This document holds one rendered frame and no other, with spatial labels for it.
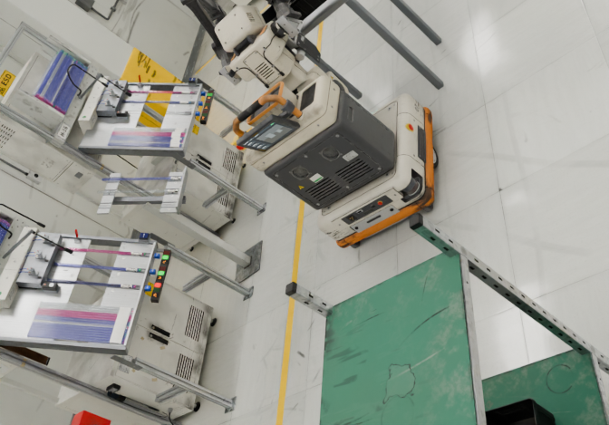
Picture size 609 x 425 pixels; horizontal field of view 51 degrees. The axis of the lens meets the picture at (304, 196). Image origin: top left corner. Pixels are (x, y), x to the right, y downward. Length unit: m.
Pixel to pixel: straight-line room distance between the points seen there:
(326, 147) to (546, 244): 1.05
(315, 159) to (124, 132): 1.82
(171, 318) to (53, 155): 1.41
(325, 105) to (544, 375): 1.48
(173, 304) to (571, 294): 2.45
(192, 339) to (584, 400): 2.69
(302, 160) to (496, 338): 1.20
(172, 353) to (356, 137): 1.81
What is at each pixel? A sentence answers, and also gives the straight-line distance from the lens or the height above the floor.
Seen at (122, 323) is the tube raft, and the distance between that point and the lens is 3.55.
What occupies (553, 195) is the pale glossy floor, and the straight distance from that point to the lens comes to 2.85.
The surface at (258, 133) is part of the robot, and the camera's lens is 2.90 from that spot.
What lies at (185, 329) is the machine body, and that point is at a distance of 4.13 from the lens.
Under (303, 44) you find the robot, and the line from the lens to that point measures 3.31.
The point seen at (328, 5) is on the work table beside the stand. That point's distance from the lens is 3.54.
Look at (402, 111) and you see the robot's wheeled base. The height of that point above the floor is 0.27.
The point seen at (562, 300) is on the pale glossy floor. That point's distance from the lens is 2.58.
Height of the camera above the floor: 2.00
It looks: 28 degrees down
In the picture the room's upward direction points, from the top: 55 degrees counter-clockwise
